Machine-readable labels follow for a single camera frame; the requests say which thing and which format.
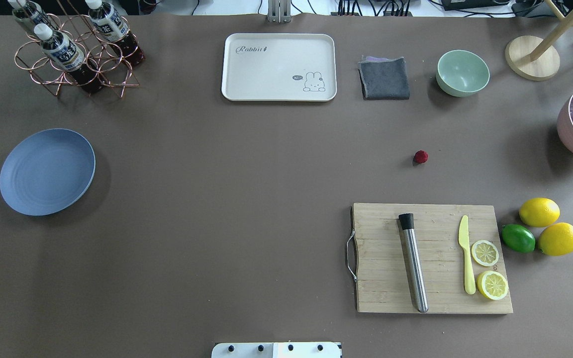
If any red strawberry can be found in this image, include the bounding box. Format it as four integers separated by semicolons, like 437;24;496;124
413;150;429;165

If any blue round plate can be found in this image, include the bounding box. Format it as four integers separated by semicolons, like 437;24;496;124
0;128;96;217

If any cream rabbit tray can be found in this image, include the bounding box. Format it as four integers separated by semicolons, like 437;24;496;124
221;33;337;101

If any steel muddler black tip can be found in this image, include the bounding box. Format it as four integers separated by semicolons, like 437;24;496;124
398;213;428;313

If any grey folded cloth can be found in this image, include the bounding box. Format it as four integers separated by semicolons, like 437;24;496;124
358;56;411;100

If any wooden cutting board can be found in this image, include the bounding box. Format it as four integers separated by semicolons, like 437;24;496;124
352;202;512;315

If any green bowl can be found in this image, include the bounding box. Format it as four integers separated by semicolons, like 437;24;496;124
436;50;490;97

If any upper lemon half slice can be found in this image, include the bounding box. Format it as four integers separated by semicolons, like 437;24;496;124
471;240;499;267

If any lemon half slice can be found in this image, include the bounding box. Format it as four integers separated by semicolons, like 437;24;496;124
476;270;509;300
471;240;499;267

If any yellow plastic knife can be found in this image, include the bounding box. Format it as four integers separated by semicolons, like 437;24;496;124
458;215;476;295

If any lower lemon half slice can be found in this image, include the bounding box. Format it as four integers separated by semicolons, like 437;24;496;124
476;270;509;300

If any back right tea bottle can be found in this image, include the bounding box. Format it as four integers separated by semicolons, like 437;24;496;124
86;0;145;67

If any tea bottle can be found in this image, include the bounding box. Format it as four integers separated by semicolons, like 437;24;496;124
7;0;57;38
34;23;104;94
86;0;145;67

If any green lime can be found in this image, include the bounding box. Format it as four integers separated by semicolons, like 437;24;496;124
500;224;536;253

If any upper whole lemon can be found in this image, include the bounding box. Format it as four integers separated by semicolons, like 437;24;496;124
518;197;560;227

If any whole lemon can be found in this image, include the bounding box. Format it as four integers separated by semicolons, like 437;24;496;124
538;222;573;256
518;197;560;227

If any front tea bottle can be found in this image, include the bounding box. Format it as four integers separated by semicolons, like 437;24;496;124
34;23;104;94

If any wooden cup stand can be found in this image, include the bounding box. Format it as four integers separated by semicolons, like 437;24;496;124
504;0;573;81

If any lower whole lemon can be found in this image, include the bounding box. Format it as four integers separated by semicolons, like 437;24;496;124
538;222;573;256

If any back left tea bottle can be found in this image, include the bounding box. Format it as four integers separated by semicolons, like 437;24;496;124
7;0;57;38

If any grey metal bracket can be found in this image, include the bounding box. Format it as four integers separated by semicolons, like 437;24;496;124
267;0;291;23

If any white mount plate with screws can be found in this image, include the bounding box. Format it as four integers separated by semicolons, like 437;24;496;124
211;342;343;358

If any copper wire bottle rack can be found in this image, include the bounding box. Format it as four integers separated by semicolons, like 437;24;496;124
9;0;145;97

